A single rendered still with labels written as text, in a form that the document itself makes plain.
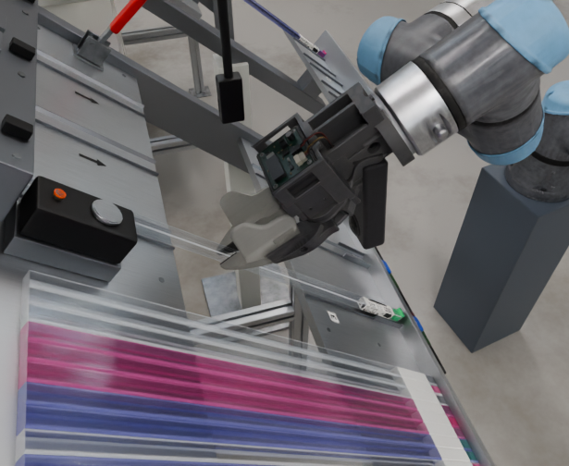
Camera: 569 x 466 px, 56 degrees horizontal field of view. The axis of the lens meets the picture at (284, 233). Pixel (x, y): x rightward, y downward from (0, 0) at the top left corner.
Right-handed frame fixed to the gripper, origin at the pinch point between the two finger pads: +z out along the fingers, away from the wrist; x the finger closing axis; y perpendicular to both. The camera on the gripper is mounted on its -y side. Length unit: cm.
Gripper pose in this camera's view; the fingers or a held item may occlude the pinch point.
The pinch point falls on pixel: (234, 255)
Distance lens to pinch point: 55.2
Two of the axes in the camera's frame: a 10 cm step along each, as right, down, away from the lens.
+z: -8.0, 5.5, 2.4
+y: -5.3, -4.5, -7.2
